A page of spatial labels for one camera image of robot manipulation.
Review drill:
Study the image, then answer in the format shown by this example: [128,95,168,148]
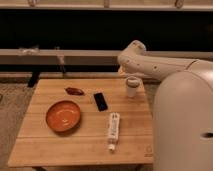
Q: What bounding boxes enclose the black smartphone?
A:
[94,93,108,111]

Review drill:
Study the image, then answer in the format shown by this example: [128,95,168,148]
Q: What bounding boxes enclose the white plastic bottle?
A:
[107,113,120,151]

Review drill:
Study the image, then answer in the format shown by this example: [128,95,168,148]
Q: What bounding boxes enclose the dark red snack packet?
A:
[65,87,84,95]

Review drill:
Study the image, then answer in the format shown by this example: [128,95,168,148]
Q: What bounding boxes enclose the orange bowl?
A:
[46,100,81,132]

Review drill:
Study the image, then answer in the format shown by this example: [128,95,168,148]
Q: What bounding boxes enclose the wooden table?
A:
[8,79,153,167]

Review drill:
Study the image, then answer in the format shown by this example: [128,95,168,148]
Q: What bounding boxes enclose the white ceramic cup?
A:
[125,76,141,97]

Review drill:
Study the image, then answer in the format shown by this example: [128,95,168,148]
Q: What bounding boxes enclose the grey metal rail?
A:
[0,49,213,65]

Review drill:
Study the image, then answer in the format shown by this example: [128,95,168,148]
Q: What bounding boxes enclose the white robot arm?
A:
[117,40,213,171]

